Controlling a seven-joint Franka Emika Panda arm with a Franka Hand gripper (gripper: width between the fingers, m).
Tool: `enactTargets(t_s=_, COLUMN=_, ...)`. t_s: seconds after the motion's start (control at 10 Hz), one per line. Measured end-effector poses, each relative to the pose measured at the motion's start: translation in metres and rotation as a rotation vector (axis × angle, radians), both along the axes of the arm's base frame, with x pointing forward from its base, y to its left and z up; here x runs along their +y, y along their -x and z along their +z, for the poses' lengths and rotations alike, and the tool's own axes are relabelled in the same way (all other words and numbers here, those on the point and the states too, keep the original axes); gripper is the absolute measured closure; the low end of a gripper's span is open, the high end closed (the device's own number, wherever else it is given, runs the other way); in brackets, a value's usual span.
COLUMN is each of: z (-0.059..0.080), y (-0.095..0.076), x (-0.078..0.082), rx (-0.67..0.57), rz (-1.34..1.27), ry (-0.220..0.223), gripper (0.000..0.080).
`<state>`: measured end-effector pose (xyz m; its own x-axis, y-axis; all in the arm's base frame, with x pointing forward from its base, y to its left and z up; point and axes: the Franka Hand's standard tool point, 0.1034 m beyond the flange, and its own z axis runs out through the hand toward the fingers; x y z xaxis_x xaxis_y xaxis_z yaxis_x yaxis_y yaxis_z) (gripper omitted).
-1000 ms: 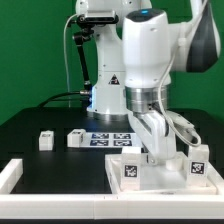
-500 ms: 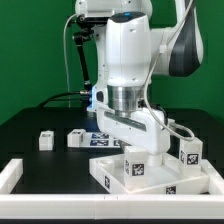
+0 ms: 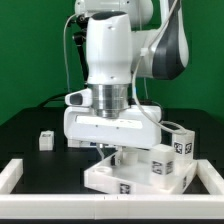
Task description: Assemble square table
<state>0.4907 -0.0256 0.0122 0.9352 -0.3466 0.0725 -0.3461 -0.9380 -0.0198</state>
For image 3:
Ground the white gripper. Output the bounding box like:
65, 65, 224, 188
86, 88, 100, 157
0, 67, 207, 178
64, 106, 161, 166

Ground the white square tabletop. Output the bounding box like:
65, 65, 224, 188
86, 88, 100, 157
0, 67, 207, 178
84, 151, 197, 195

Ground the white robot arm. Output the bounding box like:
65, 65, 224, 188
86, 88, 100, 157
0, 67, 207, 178
64, 0, 189, 149

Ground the white sheet with AprilTags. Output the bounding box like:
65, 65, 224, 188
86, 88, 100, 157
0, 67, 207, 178
80, 141, 99, 148

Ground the white U-shaped obstacle fence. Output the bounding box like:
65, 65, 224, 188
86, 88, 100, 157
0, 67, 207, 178
0, 159, 224, 220

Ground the white cable right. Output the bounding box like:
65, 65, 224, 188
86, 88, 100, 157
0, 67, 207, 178
131, 0, 188, 136

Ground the white cable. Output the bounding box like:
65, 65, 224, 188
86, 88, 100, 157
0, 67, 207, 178
62, 13, 78, 93
131, 0, 188, 136

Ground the black cable at base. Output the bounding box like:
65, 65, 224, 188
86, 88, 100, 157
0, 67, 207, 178
37, 89, 88, 108

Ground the white cable left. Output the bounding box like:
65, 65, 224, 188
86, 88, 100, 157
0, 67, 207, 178
62, 13, 78, 93

